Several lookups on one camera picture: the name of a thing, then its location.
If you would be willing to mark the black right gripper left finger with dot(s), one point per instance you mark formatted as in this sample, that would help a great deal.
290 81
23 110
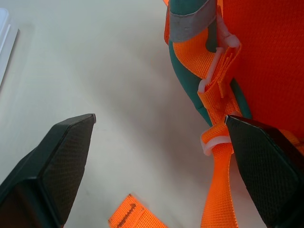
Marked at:
54 171

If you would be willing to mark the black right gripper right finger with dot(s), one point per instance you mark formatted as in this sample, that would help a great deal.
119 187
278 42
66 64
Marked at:
266 171

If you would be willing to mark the orange and teal backpack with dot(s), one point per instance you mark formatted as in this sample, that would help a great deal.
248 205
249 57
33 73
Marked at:
261 59

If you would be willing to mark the clear plastic container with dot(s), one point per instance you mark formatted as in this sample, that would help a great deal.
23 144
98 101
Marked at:
6 42

